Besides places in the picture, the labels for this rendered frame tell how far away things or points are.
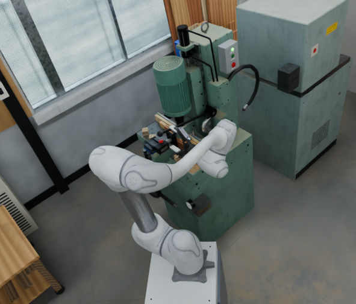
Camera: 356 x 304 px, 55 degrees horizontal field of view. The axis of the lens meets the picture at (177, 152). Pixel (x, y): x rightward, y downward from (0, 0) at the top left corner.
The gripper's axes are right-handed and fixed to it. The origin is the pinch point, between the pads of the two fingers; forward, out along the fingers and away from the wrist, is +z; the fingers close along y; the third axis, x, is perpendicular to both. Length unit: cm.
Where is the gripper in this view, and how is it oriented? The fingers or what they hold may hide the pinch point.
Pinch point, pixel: (172, 137)
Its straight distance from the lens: 196.6
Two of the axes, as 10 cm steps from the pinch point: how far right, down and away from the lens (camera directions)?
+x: -7.8, 3.8, -5.0
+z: -6.3, -4.5, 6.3
